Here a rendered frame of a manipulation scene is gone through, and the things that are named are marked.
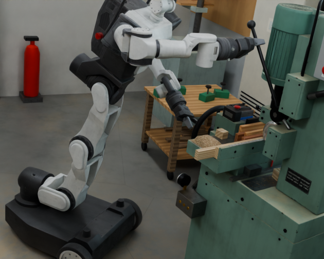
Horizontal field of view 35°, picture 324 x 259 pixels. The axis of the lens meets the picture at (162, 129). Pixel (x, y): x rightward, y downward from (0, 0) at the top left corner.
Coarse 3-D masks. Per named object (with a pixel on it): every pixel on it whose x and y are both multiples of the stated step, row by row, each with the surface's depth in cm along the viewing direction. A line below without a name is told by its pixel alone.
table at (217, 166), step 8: (232, 136) 229; (192, 144) 217; (192, 152) 218; (200, 160) 214; (208, 160) 209; (216, 160) 205; (224, 160) 206; (232, 160) 209; (240, 160) 212; (248, 160) 215; (256, 160) 218; (264, 160) 221; (216, 168) 206; (224, 168) 208; (232, 168) 211
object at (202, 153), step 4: (244, 140) 216; (224, 144) 209; (204, 148) 204; (208, 148) 204; (212, 148) 205; (196, 152) 201; (200, 152) 201; (204, 152) 202; (208, 152) 203; (212, 152) 205; (196, 156) 201; (200, 156) 202; (204, 156) 203; (208, 156) 204; (212, 156) 206
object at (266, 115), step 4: (264, 108) 219; (268, 108) 218; (260, 112) 221; (264, 112) 219; (268, 112) 217; (260, 116) 221; (264, 116) 219; (268, 116) 217; (260, 120) 222; (264, 120) 220; (268, 120) 218
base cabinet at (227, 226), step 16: (208, 192) 228; (224, 192) 220; (208, 208) 230; (224, 208) 221; (240, 208) 212; (192, 224) 241; (208, 224) 231; (224, 224) 222; (240, 224) 214; (256, 224) 206; (192, 240) 243; (208, 240) 233; (224, 240) 224; (240, 240) 215; (256, 240) 207; (272, 240) 199; (288, 240) 193; (304, 240) 194; (320, 240) 202; (192, 256) 245; (208, 256) 235; (224, 256) 225; (240, 256) 216; (256, 256) 208; (272, 256) 201; (288, 256) 194; (304, 256) 199; (320, 256) 207
